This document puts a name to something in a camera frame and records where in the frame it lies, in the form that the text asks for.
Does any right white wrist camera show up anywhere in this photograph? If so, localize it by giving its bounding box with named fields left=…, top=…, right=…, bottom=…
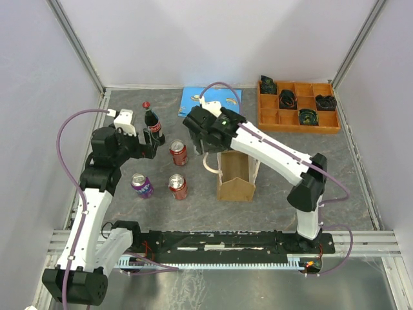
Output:
left=199, top=97, right=222, bottom=117

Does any light blue cable duct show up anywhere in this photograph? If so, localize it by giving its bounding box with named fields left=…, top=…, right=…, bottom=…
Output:
left=114, top=254, right=322, bottom=271

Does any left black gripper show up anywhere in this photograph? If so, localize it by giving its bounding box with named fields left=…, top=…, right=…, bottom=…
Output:
left=112, top=124, right=159, bottom=165

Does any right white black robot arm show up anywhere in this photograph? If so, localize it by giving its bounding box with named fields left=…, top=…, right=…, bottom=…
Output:
left=183, top=106, right=327, bottom=253

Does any red cola can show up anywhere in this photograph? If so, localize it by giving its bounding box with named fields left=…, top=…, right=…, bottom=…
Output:
left=168, top=174, right=188, bottom=200
left=169, top=139, right=188, bottom=166

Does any dark rolled item bottom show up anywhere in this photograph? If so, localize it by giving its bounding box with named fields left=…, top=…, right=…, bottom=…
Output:
left=298, top=108, right=319, bottom=126

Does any purple soda can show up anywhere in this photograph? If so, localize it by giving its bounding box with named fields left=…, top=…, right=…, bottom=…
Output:
left=131, top=173, right=154, bottom=199

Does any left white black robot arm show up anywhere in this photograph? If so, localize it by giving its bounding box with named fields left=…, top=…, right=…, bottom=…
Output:
left=42, top=125, right=159, bottom=309

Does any blue patterned cloth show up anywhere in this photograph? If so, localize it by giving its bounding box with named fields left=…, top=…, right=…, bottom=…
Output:
left=177, top=87, right=240, bottom=118

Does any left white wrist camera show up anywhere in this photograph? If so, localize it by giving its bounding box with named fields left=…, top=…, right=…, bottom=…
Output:
left=114, top=109, right=137, bottom=136

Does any dark rolled item centre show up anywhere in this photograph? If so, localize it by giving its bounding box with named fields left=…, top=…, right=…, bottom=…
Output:
left=279, top=90, right=297, bottom=109

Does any dark rolled item top-left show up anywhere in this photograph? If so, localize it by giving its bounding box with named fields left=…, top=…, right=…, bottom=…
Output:
left=260, top=75, right=277, bottom=95

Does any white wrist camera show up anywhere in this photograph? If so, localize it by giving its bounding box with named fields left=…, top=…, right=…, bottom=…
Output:
left=199, top=97, right=222, bottom=117
left=114, top=109, right=137, bottom=136

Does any orange wooden compartment tray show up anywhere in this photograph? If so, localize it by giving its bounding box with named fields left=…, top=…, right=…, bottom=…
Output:
left=257, top=81, right=341, bottom=134

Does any dark rolled item right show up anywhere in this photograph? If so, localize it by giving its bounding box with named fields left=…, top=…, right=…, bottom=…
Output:
left=315, top=94, right=337, bottom=111

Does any cola bottle red cap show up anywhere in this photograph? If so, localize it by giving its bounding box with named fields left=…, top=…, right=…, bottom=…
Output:
left=142, top=101, right=165, bottom=145

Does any brown canvas tote bag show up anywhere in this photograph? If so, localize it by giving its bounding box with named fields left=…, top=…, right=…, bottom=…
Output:
left=203, top=150, right=261, bottom=202

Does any aluminium frame rail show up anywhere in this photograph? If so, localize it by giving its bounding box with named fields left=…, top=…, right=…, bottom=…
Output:
left=46, top=0, right=106, bottom=94

